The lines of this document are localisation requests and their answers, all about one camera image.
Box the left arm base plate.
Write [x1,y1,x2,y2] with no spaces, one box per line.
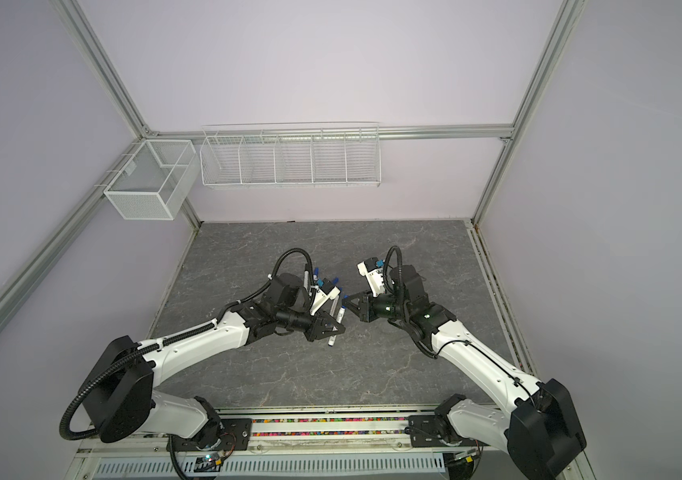
[166,417,253,453]

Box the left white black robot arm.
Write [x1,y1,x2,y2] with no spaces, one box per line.
[59,274,345,449]

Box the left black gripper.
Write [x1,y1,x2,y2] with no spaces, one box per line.
[276,304,345,341]

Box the white mesh box basket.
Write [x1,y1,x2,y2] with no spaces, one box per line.
[105,139,201,221]

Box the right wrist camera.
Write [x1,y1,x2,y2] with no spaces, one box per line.
[357,257,385,297]

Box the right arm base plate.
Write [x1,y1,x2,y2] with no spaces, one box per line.
[405,414,485,448]

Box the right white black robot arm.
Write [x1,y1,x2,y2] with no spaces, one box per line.
[343,257,587,479]

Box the white wire shelf basket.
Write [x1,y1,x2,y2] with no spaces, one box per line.
[199,122,382,188]

